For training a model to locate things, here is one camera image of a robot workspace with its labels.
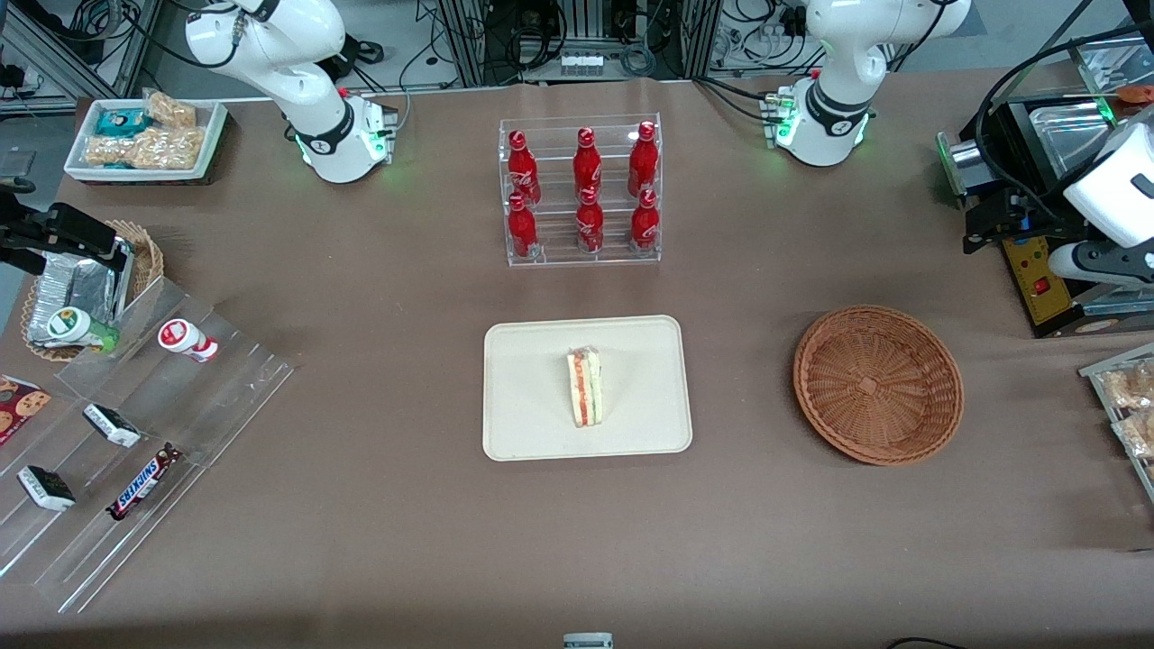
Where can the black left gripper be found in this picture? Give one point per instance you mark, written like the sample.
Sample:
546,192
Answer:
1034,209

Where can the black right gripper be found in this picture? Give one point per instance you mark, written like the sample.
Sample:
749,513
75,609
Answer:
56,229

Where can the triangle sandwich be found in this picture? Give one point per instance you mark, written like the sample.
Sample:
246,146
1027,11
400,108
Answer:
584,388

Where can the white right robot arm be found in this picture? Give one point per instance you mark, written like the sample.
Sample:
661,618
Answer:
315,135

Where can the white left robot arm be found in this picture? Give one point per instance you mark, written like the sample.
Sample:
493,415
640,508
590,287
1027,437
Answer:
838,90

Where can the light tan wicker basket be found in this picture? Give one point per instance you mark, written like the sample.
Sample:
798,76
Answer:
149,257

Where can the brown wicker basket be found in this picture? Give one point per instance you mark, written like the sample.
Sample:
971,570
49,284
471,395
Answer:
879,388

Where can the white snack tray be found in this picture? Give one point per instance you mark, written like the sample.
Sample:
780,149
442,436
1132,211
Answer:
212,135

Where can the grey snack tray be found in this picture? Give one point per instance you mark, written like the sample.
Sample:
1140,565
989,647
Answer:
1098,377

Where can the cream plastic serving tray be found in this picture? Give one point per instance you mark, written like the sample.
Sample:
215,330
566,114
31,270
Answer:
523,388

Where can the silver foil container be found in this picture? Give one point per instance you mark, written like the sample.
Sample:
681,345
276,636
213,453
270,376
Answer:
77,284

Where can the green yoghurt bottle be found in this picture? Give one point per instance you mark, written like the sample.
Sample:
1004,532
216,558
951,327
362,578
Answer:
77,328

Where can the black appliance yellow panel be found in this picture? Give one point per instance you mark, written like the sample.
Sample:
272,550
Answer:
1037,297

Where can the large rice cracker pack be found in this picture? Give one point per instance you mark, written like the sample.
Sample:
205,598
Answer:
153,149

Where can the red cap yoghurt bottle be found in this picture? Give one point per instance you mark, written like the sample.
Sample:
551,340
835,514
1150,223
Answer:
185,338

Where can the teal snack packet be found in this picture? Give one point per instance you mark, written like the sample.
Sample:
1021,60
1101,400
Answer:
122,122

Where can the red cookie box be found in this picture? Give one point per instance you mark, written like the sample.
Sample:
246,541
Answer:
20,407

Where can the black white small box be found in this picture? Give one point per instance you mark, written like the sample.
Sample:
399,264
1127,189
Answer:
45,488
112,425

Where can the small rice cracker pack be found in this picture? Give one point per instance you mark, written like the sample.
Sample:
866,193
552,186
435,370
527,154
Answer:
171,110

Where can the clear acrylic tiered shelf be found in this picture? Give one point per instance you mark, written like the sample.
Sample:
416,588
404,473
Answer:
225,397

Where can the orange object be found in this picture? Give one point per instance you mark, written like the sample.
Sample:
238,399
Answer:
1136,92

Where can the clear wrapped pastry pack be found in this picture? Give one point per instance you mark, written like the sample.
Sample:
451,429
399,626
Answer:
1138,434
1131,386

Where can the silver metal box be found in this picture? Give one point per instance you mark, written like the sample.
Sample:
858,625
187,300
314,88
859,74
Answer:
1104,59

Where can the snickers chocolate bar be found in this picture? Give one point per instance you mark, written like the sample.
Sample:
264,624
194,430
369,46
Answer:
142,482

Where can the red cola bottle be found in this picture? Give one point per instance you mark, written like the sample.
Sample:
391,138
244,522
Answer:
523,171
587,162
522,230
645,225
590,225
643,162

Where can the clear acrylic bottle rack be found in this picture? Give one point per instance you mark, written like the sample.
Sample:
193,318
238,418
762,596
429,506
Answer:
559,257

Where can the white power strip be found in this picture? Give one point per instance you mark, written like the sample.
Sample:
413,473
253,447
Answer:
582,65

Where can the white grey device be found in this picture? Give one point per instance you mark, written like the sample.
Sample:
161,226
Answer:
588,641

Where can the aluminium frame rack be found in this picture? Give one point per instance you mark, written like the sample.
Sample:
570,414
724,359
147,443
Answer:
469,41

